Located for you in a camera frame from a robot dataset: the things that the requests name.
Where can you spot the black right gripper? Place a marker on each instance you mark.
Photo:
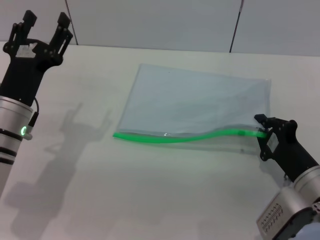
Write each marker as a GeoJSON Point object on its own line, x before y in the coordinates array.
{"type": "Point", "coordinates": [287, 147]}

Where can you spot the transparent green-zip document bag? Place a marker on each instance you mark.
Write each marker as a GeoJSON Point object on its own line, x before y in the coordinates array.
{"type": "Point", "coordinates": [190, 100]}

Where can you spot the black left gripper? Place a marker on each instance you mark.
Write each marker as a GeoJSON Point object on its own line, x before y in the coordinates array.
{"type": "Point", "coordinates": [25, 75]}

